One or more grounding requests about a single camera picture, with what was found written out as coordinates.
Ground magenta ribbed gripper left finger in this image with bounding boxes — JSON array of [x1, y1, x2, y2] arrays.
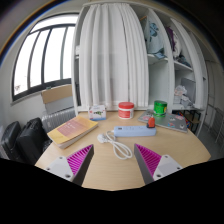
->
[[45, 144, 94, 186]]

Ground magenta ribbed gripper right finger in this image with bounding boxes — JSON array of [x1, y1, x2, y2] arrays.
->
[[134, 144, 182, 184]]

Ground red charger plug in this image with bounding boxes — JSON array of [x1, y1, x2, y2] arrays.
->
[[146, 117, 155, 128]]

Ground yellow and pink book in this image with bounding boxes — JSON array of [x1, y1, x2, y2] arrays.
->
[[47, 116, 98, 149]]

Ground light blue power strip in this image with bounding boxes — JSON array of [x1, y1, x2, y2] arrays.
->
[[114, 126, 156, 137]]

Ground black bag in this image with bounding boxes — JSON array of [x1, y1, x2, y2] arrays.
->
[[17, 118, 48, 165]]

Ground grey laptop with stickers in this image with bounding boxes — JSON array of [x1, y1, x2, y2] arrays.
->
[[138, 110, 187, 133]]

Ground white radiator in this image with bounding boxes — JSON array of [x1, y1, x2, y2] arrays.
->
[[41, 108, 75, 132]]

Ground green tin can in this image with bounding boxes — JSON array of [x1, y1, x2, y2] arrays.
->
[[154, 100, 167, 117]]

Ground small white green box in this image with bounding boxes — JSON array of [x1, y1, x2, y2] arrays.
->
[[88, 105, 106, 121]]

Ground white jar red lid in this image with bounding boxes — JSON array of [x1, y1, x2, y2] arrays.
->
[[118, 102, 134, 119]]

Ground black suitcase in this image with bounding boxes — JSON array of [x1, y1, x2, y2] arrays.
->
[[1, 121, 21, 161]]

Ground cardboard box on radiator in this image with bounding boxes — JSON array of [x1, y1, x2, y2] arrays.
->
[[41, 84, 74, 114]]

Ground black framed window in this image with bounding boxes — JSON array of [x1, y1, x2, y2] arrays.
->
[[12, 13, 78, 101]]

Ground white shelving unit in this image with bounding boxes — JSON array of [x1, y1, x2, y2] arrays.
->
[[72, 0, 207, 112]]

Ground white curtain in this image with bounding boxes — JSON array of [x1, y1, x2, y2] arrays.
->
[[79, 3, 149, 108]]

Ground hanging clothes in shelf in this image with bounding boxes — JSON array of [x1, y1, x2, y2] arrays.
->
[[140, 15, 190, 67]]

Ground white power cable with plug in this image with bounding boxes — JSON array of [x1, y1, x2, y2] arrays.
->
[[96, 130, 134, 161]]

